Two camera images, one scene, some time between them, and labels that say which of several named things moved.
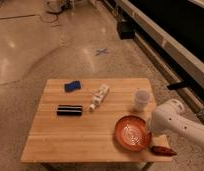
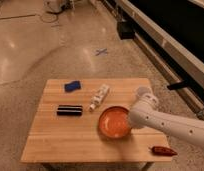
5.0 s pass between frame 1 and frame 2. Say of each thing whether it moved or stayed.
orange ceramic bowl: moved
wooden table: stayed
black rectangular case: stayed
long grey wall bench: stayed
